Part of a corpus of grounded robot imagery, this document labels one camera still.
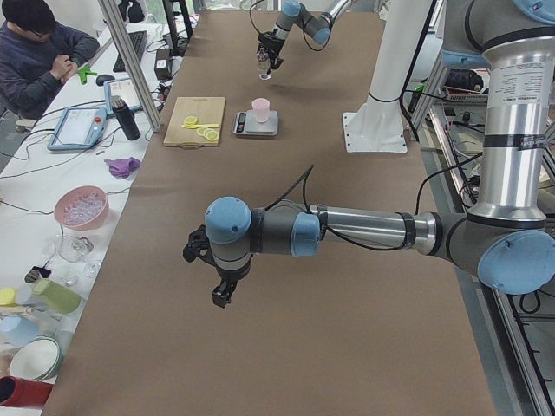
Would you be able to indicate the wooden cutting board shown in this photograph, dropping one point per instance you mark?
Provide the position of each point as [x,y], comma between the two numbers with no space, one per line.
[206,109]

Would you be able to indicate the clear glass cup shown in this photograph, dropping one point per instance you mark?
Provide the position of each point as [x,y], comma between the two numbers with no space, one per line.
[73,249]

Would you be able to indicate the black water bottle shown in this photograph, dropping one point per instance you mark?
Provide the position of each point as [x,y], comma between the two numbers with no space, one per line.
[125,117]

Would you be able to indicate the light blue cup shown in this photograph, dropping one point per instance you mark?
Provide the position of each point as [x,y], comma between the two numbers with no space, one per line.
[18,330]

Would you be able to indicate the black computer mouse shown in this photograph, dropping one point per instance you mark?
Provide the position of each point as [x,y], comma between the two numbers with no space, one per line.
[102,79]

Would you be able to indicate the blue teach pendant far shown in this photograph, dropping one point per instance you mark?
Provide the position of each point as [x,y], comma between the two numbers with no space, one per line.
[124,89]

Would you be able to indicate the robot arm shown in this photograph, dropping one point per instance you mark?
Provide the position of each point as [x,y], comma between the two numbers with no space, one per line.
[501,239]
[316,32]

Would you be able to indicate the red cup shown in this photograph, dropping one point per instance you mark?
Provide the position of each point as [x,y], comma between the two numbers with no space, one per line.
[18,392]

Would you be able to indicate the seated person in blue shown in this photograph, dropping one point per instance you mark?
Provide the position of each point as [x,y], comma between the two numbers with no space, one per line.
[38,55]

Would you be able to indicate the blue teach pendant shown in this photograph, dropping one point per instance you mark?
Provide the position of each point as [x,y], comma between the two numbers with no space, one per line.
[78,128]
[124,89]

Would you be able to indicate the green plastic toy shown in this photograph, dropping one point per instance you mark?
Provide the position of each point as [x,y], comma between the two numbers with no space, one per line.
[84,72]

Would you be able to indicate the lemon slice stack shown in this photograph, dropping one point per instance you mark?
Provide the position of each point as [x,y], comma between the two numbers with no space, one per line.
[210,134]

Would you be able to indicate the aluminium frame post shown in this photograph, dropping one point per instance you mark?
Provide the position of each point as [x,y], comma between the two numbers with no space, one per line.
[125,48]

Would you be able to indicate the white green-rimmed bowl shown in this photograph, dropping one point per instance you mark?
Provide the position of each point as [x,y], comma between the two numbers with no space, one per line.
[39,360]

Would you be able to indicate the lemon slice single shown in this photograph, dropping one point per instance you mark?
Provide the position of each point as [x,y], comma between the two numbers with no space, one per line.
[190,122]

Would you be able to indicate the yellow plastic knife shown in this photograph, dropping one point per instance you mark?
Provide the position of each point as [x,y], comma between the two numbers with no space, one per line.
[196,126]

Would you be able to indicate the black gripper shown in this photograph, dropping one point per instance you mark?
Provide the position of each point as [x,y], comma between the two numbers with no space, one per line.
[269,45]
[228,280]

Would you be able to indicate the pink plastic cup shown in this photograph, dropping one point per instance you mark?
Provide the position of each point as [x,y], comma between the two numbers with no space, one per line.
[261,109]

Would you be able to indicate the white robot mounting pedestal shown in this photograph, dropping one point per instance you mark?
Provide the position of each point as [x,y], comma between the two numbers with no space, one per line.
[377,125]

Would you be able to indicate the green cup lying down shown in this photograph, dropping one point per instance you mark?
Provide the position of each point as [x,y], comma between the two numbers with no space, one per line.
[57,297]

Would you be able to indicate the blue teach pendant near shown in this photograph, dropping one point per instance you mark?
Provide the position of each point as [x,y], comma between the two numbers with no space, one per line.
[78,128]

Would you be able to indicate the clear glass sauce bottle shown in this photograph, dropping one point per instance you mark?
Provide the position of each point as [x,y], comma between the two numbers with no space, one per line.
[263,63]

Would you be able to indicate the yellow cup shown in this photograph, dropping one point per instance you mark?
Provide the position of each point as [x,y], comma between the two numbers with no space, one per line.
[7,297]

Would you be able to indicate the silver digital kitchen scale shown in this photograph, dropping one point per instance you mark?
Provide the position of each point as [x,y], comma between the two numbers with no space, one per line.
[245,124]

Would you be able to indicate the black power adapter box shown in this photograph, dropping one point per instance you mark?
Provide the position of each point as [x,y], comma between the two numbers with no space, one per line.
[163,67]

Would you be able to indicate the purple cloth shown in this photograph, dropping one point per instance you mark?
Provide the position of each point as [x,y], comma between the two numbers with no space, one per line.
[122,168]

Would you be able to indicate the pink bowl with ice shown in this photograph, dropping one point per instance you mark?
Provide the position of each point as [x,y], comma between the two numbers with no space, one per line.
[83,208]

